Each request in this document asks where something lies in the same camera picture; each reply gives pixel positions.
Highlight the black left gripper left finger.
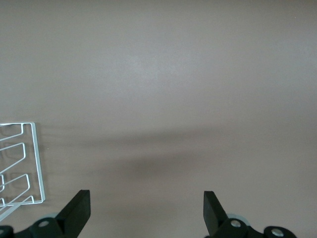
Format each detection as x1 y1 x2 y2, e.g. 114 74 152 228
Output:
29 189 91 238

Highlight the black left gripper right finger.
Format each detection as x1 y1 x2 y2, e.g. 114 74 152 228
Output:
203 190 251 238

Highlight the white wire cup rack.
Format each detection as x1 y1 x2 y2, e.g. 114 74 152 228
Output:
0 121 46 221

